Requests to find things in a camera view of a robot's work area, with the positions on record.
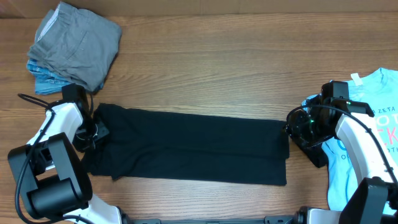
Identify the black t-shirt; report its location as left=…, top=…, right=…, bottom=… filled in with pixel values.
left=82, top=104, right=289, bottom=185

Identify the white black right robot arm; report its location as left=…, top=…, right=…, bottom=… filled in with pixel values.
left=284, top=81, right=397, bottom=223

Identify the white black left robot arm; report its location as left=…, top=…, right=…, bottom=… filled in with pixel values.
left=7, top=83, right=130, bottom=224

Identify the black garment with white logo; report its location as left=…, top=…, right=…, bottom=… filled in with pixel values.
left=296, top=143, right=328, bottom=168

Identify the folded blue garment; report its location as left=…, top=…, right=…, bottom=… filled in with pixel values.
left=26, top=58, right=92, bottom=95

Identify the light blue printed t-shirt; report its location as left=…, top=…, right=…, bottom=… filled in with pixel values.
left=301, top=67, right=398, bottom=215

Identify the folded grey shirt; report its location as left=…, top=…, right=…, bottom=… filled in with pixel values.
left=27, top=2, right=122, bottom=92

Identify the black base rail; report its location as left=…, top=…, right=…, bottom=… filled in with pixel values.
left=128, top=215, right=294, bottom=224

